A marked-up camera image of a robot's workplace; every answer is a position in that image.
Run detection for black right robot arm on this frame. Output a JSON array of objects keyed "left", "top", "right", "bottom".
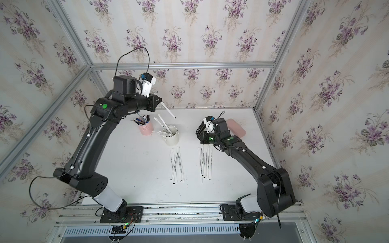
[{"left": 196, "top": 116, "right": 296, "bottom": 218}]

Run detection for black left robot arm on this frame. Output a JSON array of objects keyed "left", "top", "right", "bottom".
[{"left": 53, "top": 73, "right": 162, "bottom": 214}]

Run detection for bundle of wrapped straws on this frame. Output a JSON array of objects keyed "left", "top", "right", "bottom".
[{"left": 154, "top": 114, "right": 173, "bottom": 137}]

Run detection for black stapler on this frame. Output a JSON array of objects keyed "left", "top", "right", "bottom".
[{"left": 195, "top": 122, "right": 205, "bottom": 135}]

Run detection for pink pen cup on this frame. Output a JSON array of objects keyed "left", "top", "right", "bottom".
[{"left": 138, "top": 121, "right": 154, "bottom": 136}]

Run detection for pink eraser case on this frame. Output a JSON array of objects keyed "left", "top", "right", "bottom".
[{"left": 227, "top": 118, "right": 246, "bottom": 138}]

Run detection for white straw cup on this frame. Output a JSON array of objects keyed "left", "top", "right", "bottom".
[{"left": 163, "top": 125, "right": 179, "bottom": 146}]

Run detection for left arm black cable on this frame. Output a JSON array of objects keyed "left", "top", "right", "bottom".
[{"left": 114, "top": 47, "right": 151, "bottom": 78}]

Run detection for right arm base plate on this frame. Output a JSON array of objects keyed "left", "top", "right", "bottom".
[{"left": 219, "top": 204, "right": 263, "bottom": 223}]

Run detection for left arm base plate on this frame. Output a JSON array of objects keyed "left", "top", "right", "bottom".
[{"left": 100, "top": 206, "right": 144, "bottom": 223}]

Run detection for aluminium mounting rail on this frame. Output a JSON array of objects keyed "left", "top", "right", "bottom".
[{"left": 55, "top": 202, "right": 308, "bottom": 226}]

